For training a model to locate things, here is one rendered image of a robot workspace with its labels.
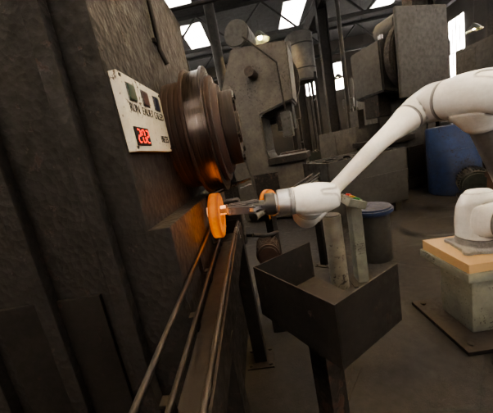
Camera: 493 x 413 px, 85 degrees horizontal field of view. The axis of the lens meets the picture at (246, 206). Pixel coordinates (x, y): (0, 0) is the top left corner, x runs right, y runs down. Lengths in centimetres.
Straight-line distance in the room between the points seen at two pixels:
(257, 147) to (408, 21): 242
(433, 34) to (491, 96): 380
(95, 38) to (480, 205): 148
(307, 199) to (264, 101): 300
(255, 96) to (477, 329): 320
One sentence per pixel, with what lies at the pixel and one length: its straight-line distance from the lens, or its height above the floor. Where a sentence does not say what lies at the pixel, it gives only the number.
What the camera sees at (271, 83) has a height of 183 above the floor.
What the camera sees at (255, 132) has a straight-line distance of 378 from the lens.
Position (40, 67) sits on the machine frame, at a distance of 76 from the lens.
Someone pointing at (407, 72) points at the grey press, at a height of 163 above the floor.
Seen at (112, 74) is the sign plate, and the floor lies 123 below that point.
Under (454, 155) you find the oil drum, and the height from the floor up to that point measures 52.
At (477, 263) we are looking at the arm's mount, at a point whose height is 39.
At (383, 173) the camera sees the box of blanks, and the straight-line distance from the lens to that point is 352.
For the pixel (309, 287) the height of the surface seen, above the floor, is 61.
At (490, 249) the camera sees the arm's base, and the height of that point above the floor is 41.
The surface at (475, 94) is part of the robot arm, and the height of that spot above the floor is 105.
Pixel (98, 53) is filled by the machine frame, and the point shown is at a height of 127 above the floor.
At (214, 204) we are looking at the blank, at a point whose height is 87.
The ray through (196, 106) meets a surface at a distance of 91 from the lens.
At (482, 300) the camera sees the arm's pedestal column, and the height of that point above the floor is 18.
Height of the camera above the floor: 101
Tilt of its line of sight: 11 degrees down
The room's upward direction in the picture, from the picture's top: 11 degrees counter-clockwise
